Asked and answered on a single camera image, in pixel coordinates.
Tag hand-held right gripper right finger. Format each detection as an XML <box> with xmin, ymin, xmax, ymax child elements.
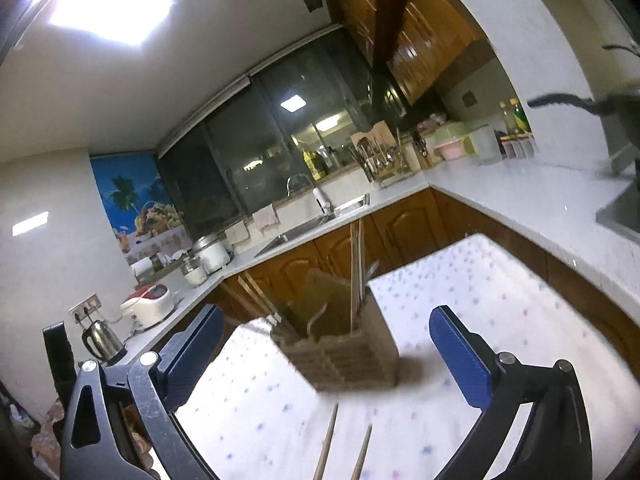
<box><xmin>428</xmin><ymin>304</ymin><xmax>594</xmax><ymax>480</ymax></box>

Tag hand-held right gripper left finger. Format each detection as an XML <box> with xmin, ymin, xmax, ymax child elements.
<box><xmin>59</xmin><ymin>304</ymin><xmax>226</xmax><ymax>480</ymax></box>

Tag wooden chopstick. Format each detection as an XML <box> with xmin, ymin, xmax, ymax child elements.
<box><xmin>349</xmin><ymin>221</ymin><xmax>357</xmax><ymax>332</ymax></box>
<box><xmin>349</xmin><ymin>424</ymin><xmax>374</xmax><ymax>480</ymax></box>
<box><xmin>312</xmin><ymin>402</ymin><xmax>341</xmax><ymax>480</ymax></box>
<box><xmin>238</xmin><ymin>275</ymin><xmax>296</xmax><ymax>341</ymax></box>
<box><xmin>246</xmin><ymin>274</ymin><xmax>302</xmax><ymax>338</ymax></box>

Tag wooden utensil holder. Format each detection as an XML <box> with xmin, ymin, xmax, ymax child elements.
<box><xmin>270</xmin><ymin>280</ymin><xmax>401</xmax><ymax>393</ymax></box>

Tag steel kitchen knife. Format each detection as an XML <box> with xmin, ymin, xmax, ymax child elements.
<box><xmin>280</xmin><ymin>267</ymin><xmax>363</xmax><ymax>341</ymax></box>

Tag dish rack with utensils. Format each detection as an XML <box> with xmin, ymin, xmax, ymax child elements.
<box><xmin>357</xmin><ymin>130</ymin><xmax>416</xmax><ymax>186</ymax></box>

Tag steel electric kettle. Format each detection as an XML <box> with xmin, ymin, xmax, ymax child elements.
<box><xmin>82</xmin><ymin>317</ymin><xmax>127</xmax><ymax>362</ymax></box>

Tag white and red rice cooker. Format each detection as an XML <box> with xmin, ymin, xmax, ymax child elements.
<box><xmin>119</xmin><ymin>284</ymin><xmax>176</xmax><ymax>332</ymax></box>

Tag dotted white tablecloth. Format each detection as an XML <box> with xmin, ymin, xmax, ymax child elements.
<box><xmin>175</xmin><ymin>232</ymin><xmax>640</xmax><ymax>480</ymax></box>

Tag white mug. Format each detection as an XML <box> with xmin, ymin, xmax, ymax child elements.
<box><xmin>180</xmin><ymin>257</ymin><xmax>207</xmax><ymax>286</ymax></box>

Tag white pot with steel lid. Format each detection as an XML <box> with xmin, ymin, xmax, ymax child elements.
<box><xmin>192</xmin><ymin>233</ymin><xmax>234</xmax><ymax>274</ymax></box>

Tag beige hanging towel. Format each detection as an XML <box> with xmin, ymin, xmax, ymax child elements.
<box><xmin>224</xmin><ymin>222</ymin><xmax>251</xmax><ymax>246</ymax></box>

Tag wooden base cabinets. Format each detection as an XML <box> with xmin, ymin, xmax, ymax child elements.
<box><xmin>220</xmin><ymin>187</ymin><xmax>640</xmax><ymax>376</ymax></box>

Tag pink hanging towel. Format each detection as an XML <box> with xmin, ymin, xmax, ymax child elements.
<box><xmin>252</xmin><ymin>204</ymin><xmax>281</xmax><ymax>234</ymax></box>

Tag steel sink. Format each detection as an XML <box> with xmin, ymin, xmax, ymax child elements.
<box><xmin>254</xmin><ymin>194</ymin><xmax>371</xmax><ymax>259</ymax></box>

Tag dark kitchen window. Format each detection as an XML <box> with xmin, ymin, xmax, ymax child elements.
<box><xmin>157</xmin><ymin>27</ymin><xmax>402</xmax><ymax>227</ymax></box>

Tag steel faucet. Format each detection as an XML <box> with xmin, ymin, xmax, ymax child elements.
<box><xmin>287</xmin><ymin>173</ymin><xmax>331</xmax><ymax>216</ymax></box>

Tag wooden knife block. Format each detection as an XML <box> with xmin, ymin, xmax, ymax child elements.
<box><xmin>409</xmin><ymin>132</ymin><xmax>434</xmax><ymax>169</ymax></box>

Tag clear plastic container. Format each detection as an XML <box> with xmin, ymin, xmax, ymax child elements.
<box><xmin>467</xmin><ymin>124</ymin><xmax>504</xmax><ymax>164</ymax></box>

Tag green and pink basins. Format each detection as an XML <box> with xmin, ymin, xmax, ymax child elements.
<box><xmin>433</xmin><ymin>123</ymin><xmax>476</xmax><ymax>161</ymax></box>

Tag steel gas stove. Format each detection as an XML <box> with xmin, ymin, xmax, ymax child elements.
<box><xmin>596</xmin><ymin>179</ymin><xmax>640</xmax><ymax>237</ymax></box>

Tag yellow bottle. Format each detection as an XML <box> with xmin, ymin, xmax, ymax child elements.
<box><xmin>303</xmin><ymin>149</ymin><xmax>329</xmax><ymax>181</ymax></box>

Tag row of seasoning bottles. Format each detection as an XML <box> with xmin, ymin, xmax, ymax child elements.
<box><xmin>499</xmin><ymin>99</ymin><xmax>537</xmax><ymax>158</ymax></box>

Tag wooden cutting board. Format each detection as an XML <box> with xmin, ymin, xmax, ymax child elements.
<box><xmin>349</xmin><ymin>120</ymin><xmax>396</xmax><ymax>161</ymax></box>

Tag black wok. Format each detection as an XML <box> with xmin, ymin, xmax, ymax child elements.
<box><xmin>527</xmin><ymin>44</ymin><xmax>640</xmax><ymax>177</ymax></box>

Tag square ceiling light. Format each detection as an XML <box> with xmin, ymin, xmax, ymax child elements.
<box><xmin>49</xmin><ymin>0</ymin><xmax>173</xmax><ymax>47</ymax></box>

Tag silver wall outlet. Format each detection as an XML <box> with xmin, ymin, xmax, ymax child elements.
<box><xmin>69</xmin><ymin>294</ymin><xmax>104</xmax><ymax>322</ymax></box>

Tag fruit and palm wall poster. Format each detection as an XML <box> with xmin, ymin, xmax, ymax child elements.
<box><xmin>90</xmin><ymin>154</ymin><xmax>192</xmax><ymax>262</ymax></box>

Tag wooden wall cabinets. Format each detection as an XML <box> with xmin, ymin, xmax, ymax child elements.
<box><xmin>314</xmin><ymin>0</ymin><xmax>488</xmax><ymax>107</ymax></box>

